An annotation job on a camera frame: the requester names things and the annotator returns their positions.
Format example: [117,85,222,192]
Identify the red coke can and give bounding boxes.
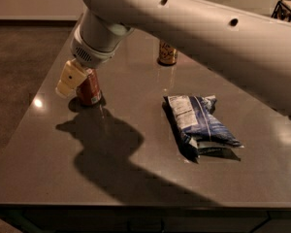
[77,69,102,106]

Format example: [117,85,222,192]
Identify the black wire basket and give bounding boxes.
[272,0,291,23]

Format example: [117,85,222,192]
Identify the blue chip bag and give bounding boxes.
[164,95,243,156]

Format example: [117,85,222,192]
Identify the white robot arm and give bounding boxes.
[71,0,291,117]

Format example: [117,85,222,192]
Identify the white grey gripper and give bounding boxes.
[55,26,114,98]

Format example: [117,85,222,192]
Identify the orange gold soda can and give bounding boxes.
[158,40,178,66]

